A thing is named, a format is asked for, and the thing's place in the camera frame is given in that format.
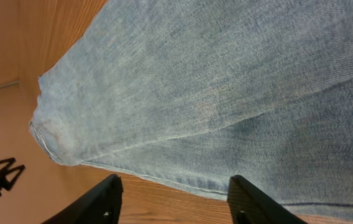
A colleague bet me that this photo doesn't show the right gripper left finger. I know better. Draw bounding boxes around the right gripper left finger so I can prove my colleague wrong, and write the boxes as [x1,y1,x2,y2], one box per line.
[44,174,123,224]

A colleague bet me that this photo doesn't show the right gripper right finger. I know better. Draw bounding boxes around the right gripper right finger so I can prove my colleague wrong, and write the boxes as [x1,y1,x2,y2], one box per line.
[227,175,306,224]

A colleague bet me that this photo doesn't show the light blue denim jeans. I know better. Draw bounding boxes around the light blue denim jeans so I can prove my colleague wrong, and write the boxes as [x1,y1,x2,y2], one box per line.
[30,0,353,221]

